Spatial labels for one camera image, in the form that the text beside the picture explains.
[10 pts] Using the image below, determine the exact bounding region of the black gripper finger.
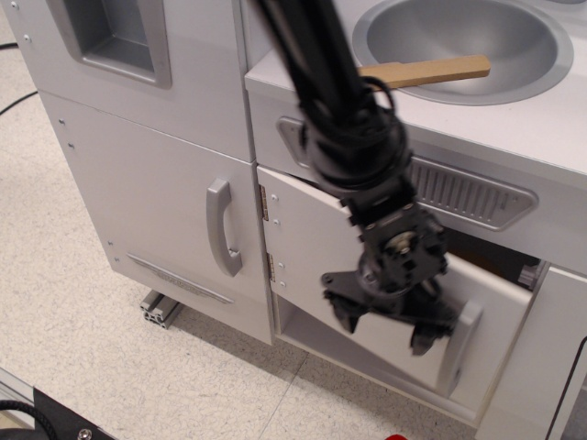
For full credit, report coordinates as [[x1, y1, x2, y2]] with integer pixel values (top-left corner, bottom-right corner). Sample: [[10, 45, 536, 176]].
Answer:
[[327, 295, 367, 334], [410, 324, 454, 357]]

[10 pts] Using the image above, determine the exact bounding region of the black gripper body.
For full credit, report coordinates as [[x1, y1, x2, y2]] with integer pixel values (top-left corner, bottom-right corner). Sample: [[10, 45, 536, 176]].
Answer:
[[321, 271, 459, 329]]

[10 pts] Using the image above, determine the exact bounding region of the white cabinet door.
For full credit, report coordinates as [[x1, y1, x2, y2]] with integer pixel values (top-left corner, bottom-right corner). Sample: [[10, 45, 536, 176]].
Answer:
[[258, 168, 531, 406], [475, 267, 586, 439]]

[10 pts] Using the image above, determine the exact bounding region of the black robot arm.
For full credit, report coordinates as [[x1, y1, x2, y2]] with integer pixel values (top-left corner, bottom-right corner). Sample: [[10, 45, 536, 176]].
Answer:
[[254, 1, 458, 356]]

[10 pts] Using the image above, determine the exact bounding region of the white toy kitchen cabinet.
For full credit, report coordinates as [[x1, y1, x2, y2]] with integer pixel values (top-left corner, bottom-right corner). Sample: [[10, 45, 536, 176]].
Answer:
[[1, 1, 586, 439]]

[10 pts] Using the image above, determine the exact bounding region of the lower metal door hinge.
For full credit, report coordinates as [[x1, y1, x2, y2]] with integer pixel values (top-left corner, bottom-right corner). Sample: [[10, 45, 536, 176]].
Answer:
[[266, 252, 276, 282]]

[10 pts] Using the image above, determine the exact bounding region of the metal door hinge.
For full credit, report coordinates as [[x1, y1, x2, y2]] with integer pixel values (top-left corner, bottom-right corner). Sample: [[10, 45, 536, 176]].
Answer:
[[259, 184, 269, 222], [266, 252, 276, 282]]

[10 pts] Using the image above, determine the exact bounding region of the red object bottom edge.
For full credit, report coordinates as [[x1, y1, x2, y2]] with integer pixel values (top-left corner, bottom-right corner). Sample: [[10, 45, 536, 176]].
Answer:
[[384, 434, 408, 440]]

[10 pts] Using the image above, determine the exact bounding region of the grey vent panel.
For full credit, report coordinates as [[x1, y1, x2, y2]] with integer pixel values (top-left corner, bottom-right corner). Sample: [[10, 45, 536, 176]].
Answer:
[[275, 115, 538, 232]]

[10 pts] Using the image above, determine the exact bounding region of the upper metal door hinge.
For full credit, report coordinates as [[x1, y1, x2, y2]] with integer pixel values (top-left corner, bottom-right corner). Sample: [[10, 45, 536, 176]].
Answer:
[[259, 184, 269, 222]]

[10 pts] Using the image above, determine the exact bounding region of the aluminium extrusion foot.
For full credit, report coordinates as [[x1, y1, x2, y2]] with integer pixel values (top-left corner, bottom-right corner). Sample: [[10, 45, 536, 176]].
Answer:
[[139, 290, 183, 329]]

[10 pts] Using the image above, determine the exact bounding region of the wooden spatula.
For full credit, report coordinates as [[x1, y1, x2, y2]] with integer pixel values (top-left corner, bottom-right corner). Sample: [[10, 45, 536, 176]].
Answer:
[[358, 55, 491, 88]]

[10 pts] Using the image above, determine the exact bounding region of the silver sink bowl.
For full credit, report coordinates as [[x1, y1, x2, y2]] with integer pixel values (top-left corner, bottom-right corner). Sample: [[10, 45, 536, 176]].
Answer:
[[352, 1, 574, 105]]

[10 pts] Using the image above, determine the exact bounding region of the grey cabinet door handle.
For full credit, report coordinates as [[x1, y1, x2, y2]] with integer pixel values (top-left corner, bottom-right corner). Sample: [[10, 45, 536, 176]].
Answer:
[[436, 301, 482, 398]]

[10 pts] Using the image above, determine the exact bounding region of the grey fridge door handle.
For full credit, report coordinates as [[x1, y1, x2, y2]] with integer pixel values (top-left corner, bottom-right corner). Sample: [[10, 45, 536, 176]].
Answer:
[[205, 178, 243, 278]]

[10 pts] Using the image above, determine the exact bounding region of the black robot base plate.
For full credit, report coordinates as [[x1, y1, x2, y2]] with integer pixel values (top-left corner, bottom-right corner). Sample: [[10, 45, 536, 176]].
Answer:
[[0, 387, 116, 440]]

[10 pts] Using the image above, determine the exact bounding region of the black floor cable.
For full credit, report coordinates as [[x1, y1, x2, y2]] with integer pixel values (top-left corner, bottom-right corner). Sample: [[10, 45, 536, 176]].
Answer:
[[0, 41, 39, 116]]

